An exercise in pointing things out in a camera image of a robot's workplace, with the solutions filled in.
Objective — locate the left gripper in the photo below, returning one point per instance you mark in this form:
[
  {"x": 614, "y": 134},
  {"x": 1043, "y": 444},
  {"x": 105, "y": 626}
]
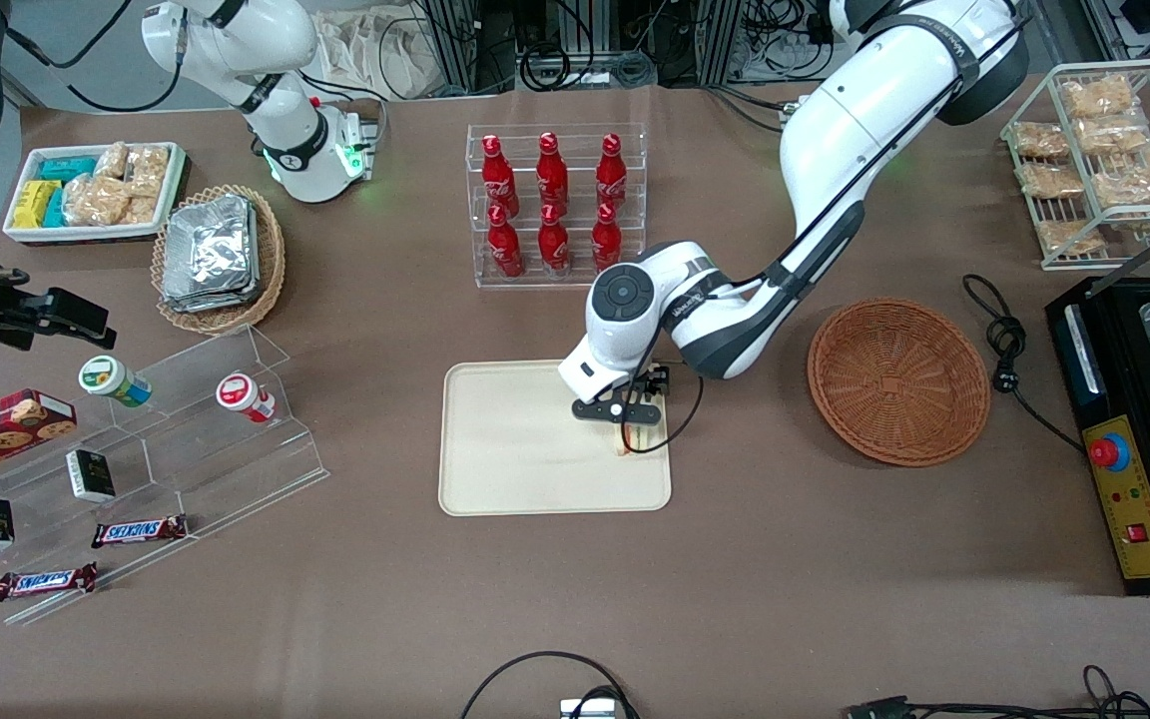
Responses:
[{"x": 657, "y": 380}]

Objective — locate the triangle sandwich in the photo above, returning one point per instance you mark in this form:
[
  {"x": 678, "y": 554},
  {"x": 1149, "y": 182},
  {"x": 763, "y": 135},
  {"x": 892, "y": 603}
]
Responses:
[{"x": 640, "y": 439}]

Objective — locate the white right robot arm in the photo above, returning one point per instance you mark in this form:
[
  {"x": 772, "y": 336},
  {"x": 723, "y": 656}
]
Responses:
[{"x": 236, "y": 40}]

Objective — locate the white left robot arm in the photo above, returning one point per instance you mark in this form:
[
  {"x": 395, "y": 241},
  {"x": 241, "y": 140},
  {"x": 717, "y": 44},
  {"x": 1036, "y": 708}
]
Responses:
[{"x": 835, "y": 150}]

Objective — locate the cream plastic tray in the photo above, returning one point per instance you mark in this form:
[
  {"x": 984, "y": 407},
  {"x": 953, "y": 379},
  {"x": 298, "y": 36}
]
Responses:
[{"x": 515, "y": 449}]

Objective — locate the light wicker basket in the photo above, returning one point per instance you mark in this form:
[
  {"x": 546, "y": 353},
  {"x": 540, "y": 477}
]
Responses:
[{"x": 271, "y": 250}]

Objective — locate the brown wicker basket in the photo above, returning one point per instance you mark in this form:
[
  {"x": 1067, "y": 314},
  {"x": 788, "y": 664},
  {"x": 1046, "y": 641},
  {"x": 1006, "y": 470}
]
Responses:
[{"x": 894, "y": 384}]

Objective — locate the green lid snack cup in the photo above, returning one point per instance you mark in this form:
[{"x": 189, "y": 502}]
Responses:
[{"x": 111, "y": 379}]

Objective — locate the teal snack pack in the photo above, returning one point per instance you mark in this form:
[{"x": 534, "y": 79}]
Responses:
[
  {"x": 66, "y": 167},
  {"x": 55, "y": 210}
]

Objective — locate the white snack bin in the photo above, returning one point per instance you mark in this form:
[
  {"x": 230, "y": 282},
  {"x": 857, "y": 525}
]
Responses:
[{"x": 11, "y": 232}]

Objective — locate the rice cracker bag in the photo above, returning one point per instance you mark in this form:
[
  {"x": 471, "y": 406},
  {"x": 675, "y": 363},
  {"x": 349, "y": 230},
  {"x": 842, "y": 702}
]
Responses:
[
  {"x": 148, "y": 168},
  {"x": 111, "y": 160},
  {"x": 141, "y": 210},
  {"x": 96, "y": 200}
]

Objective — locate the yellow snack pack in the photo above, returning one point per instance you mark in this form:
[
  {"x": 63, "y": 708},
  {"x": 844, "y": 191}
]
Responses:
[{"x": 34, "y": 203}]

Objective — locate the foil wrapped pack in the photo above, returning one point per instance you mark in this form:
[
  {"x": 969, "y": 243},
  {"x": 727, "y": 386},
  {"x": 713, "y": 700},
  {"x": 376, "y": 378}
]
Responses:
[
  {"x": 211, "y": 245},
  {"x": 206, "y": 304}
]

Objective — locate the clear acrylic bottle rack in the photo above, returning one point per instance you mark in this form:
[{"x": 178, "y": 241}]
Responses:
[{"x": 555, "y": 283}]

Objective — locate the red cola bottle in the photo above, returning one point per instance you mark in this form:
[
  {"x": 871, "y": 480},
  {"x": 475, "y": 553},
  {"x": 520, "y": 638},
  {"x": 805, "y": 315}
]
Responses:
[
  {"x": 554, "y": 248},
  {"x": 607, "y": 245},
  {"x": 505, "y": 250},
  {"x": 552, "y": 178},
  {"x": 612, "y": 178},
  {"x": 498, "y": 180}
]

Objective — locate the clear acrylic step shelf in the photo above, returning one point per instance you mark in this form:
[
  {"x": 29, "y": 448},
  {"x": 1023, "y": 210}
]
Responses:
[{"x": 186, "y": 449}]

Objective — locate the red lid snack cup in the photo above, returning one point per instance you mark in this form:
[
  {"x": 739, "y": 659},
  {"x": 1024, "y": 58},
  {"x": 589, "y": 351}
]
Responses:
[{"x": 241, "y": 394}]

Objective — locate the Snickers chocolate bar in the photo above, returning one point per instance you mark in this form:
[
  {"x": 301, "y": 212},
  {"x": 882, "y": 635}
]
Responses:
[
  {"x": 139, "y": 531},
  {"x": 46, "y": 581}
]

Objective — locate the small grey device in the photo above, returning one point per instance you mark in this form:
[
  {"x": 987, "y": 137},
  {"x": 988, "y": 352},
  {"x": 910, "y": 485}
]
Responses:
[{"x": 587, "y": 709}]

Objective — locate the beige cloth bag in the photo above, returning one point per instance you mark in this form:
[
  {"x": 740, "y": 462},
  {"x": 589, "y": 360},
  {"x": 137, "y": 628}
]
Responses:
[{"x": 375, "y": 50}]

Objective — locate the fried snack bag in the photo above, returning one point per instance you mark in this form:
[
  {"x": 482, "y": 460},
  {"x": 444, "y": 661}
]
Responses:
[
  {"x": 1039, "y": 140},
  {"x": 1049, "y": 180},
  {"x": 1134, "y": 185},
  {"x": 1069, "y": 237},
  {"x": 1111, "y": 135},
  {"x": 1097, "y": 97}
]

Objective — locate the red emergency stop button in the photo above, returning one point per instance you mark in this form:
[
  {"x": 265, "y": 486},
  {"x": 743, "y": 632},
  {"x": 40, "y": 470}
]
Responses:
[{"x": 1110, "y": 451}]

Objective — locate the black sealing machine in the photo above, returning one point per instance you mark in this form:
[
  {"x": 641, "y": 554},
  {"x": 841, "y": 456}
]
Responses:
[{"x": 1134, "y": 399}]

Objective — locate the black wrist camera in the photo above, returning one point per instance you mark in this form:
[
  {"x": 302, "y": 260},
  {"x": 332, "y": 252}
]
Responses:
[{"x": 660, "y": 380}]

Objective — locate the aluminium frame post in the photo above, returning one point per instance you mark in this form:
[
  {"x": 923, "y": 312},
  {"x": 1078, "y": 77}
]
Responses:
[
  {"x": 720, "y": 40},
  {"x": 455, "y": 45}
]

